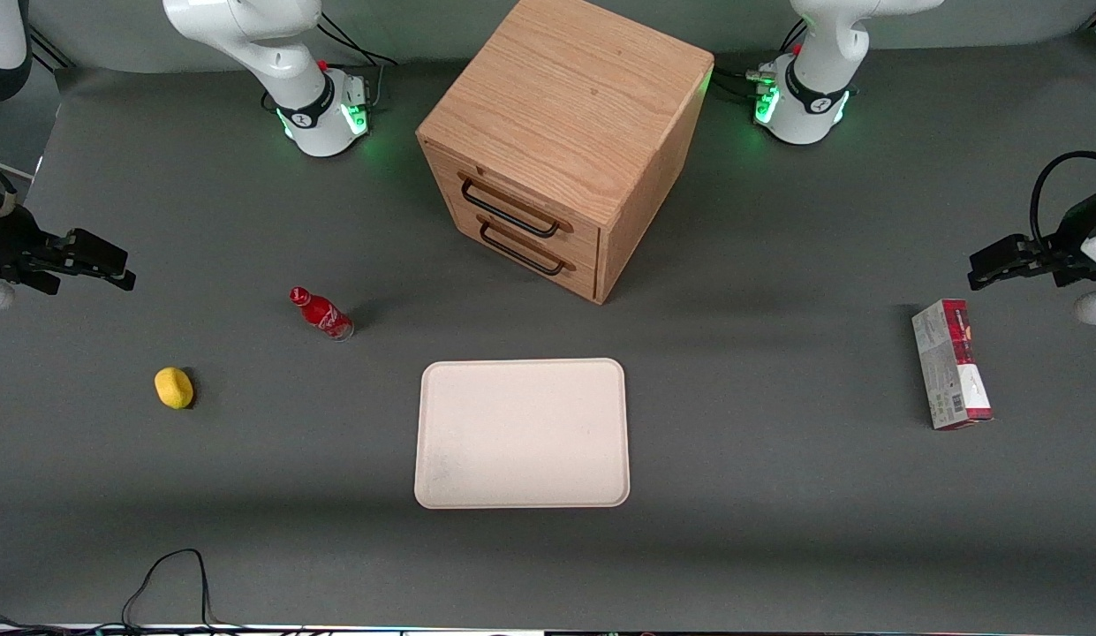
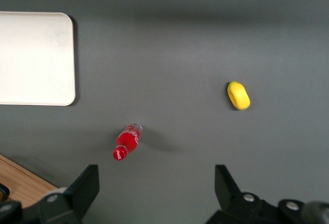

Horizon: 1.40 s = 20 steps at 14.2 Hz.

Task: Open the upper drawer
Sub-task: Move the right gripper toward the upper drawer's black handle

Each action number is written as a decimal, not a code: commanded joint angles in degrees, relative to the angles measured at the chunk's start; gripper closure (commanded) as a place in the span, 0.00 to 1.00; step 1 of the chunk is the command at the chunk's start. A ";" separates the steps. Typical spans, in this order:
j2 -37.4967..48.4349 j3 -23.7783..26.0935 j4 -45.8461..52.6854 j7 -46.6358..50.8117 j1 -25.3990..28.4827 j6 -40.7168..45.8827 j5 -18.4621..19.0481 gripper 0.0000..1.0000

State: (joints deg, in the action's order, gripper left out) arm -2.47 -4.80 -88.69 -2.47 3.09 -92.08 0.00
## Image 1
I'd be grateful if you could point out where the yellow lemon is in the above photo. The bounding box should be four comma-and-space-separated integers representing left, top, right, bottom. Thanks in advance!
153, 366, 196, 411

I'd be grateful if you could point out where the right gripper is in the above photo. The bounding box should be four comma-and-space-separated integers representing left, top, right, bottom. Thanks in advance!
0, 206, 137, 295

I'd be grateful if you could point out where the wooden drawer cabinet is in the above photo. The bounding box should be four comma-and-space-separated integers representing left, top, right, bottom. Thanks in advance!
415, 0, 715, 307

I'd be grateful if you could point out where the red soda bottle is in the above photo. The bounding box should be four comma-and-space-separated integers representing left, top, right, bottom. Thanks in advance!
288, 285, 356, 343

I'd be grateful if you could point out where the grey and red carton box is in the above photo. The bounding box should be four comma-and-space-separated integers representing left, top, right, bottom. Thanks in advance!
911, 298, 994, 432

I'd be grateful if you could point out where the black left arm base cable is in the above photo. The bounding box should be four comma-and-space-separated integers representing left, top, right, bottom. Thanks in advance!
712, 16, 805, 100

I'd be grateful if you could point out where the black looped cable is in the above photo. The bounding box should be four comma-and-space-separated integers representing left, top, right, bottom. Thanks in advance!
121, 548, 218, 631

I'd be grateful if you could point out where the beige rectangular tray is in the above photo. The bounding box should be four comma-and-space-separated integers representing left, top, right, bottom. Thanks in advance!
412, 357, 631, 511

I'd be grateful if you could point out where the black arm base cable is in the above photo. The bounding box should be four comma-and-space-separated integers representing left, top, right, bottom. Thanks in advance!
316, 11, 399, 114
712, 16, 805, 100

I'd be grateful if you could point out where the black right arm base cable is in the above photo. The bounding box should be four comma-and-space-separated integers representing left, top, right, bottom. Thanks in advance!
316, 11, 399, 114

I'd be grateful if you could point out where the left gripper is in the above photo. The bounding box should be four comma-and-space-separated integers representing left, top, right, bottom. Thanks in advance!
968, 185, 1096, 292

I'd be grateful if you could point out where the black left wrist camera cable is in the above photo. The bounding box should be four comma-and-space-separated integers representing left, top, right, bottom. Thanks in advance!
1030, 150, 1096, 259

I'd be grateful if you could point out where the dark grey table mat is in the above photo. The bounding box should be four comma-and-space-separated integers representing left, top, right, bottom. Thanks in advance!
0, 31, 1096, 630

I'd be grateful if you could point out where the black metal drawer handle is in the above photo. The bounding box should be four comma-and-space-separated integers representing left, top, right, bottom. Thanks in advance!
457, 171, 574, 240
476, 214, 578, 277

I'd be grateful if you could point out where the black aluminium frame strut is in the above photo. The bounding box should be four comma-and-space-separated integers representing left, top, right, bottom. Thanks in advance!
25, 25, 73, 72

